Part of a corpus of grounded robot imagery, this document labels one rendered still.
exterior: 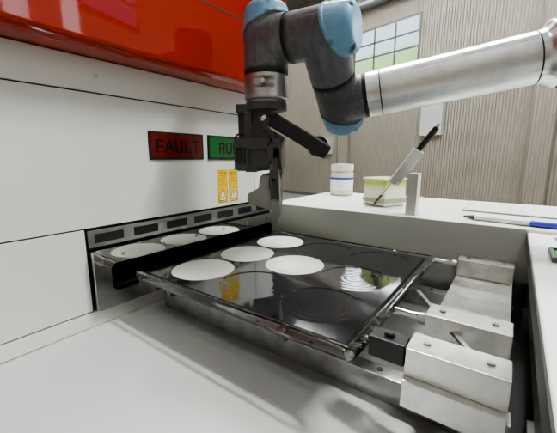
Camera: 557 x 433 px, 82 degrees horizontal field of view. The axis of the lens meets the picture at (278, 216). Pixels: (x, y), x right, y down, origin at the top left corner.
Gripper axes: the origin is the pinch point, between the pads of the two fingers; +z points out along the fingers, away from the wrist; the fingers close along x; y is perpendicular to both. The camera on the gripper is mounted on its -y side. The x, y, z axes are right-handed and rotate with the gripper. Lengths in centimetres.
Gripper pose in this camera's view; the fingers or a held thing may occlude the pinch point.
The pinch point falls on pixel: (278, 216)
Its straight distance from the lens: 59.5
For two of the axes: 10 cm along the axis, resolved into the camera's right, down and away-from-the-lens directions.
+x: -1.2, 1.8, -9.8
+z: 0.0, 9.8, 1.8
